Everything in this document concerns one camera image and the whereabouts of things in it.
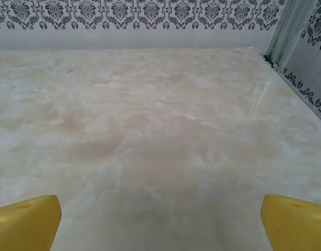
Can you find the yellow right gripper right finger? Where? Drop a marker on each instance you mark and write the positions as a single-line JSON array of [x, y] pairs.
[[296, 227]]

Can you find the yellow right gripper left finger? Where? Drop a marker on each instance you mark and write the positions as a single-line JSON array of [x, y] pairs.
[[24, 225]]

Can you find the aluminium table side rail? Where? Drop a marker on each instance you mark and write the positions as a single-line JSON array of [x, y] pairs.
[[301, 87]]

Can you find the aluminium frame post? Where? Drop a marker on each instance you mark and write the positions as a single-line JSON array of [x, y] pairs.
[[286, 31]]

